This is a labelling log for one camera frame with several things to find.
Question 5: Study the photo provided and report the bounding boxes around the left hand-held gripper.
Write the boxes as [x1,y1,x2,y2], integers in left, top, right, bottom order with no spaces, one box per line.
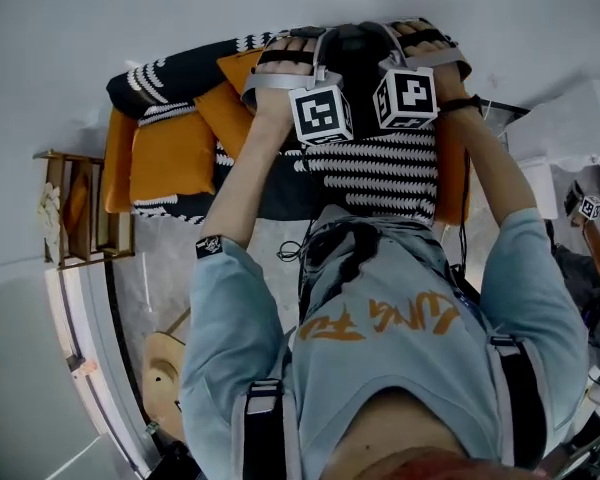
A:
[241,25,355,148]

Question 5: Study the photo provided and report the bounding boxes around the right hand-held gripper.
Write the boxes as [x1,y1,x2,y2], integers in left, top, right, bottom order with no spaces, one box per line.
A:
[372,20,465,131]

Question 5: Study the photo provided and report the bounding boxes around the black backpack with grey straps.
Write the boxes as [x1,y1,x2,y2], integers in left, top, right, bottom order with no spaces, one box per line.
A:
[289,20,439,142]

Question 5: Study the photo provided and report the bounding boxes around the orange sofa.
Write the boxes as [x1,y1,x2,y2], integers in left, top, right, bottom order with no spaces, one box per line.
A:
[102,17,474,227]

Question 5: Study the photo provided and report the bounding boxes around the person's left forearm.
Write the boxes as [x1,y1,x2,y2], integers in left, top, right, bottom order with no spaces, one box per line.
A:
[199,100,301,252]

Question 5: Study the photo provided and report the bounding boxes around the person's right forearm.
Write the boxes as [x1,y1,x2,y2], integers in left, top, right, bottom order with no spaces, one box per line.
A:
[437,100,541,232]

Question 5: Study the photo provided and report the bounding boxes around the person's right hand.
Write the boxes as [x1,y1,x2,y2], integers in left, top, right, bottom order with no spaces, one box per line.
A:
[392,19,470,104]

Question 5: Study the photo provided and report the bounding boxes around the person's left hand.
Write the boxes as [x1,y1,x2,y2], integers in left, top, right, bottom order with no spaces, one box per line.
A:
[252,35,318,115]

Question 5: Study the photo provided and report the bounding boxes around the black wristband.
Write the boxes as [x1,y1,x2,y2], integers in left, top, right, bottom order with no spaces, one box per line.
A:
[437,93,484,118]

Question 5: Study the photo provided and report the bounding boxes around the black white patterned blanket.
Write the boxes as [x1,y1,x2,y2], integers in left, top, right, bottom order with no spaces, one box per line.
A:
[105,17,474,227]

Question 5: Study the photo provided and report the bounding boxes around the wide orange back cushion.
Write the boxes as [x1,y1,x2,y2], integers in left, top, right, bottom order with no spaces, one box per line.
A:
[215,47,266,94]

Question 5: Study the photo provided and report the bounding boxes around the small orange cushion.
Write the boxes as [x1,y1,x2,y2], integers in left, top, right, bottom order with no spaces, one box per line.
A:
[193,80,256,159]

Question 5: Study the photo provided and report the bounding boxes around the person's printed jeans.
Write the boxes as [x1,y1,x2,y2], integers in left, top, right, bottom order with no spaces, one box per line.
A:
[299,205,449,319]

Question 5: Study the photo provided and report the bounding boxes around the white cabinet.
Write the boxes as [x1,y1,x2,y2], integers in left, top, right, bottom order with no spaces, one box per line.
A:
[502,78,600,219]

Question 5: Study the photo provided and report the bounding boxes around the large square orange cushion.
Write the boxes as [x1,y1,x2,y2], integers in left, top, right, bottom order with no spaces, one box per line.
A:
[128,110,217,203]

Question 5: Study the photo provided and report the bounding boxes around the wooden slatted side shelf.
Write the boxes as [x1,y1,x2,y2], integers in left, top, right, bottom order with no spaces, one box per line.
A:
[33,150,136,269]

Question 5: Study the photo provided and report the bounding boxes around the narrow orange cushion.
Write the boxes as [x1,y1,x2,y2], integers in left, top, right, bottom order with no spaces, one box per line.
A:
[62,170,90,239]

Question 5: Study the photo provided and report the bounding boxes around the white crumpled cloth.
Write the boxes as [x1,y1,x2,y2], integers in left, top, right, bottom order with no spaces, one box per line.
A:
[37,182,62,259]

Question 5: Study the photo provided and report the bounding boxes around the person's light blue shirt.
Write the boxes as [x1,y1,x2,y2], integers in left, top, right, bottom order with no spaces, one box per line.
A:
[179,207,591,480]

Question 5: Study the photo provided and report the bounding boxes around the round wooden stool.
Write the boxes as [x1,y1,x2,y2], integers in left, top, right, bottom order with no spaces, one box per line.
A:
[140,307,191,444]

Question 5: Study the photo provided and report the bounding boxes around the black equipment bundle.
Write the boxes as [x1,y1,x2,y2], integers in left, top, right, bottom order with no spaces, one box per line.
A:
[157,437,201,480]

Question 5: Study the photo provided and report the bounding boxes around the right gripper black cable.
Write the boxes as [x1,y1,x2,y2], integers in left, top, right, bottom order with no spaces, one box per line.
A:
[457,147,471,279]

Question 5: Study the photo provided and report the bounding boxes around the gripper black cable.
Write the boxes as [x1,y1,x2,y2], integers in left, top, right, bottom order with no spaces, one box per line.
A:
[457,147,471,279]
[277,145,326,264]

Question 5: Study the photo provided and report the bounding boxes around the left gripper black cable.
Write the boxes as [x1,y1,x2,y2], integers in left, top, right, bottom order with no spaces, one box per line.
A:
[277,145,326,264]

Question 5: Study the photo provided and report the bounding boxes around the white sliding door frame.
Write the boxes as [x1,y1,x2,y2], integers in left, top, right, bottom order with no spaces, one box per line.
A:
[42,262,156,477]

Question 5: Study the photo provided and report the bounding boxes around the right black harness strap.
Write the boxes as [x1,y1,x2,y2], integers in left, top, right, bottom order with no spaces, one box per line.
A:
[488,335,549,469]

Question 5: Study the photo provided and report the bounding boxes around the black harness strap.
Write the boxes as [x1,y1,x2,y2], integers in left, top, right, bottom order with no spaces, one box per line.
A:
[242,378,287,480]
[488,335,549,469]

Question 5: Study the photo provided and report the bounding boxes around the left black harness strap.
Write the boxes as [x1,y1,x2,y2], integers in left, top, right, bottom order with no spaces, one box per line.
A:
[242,378,287,480]

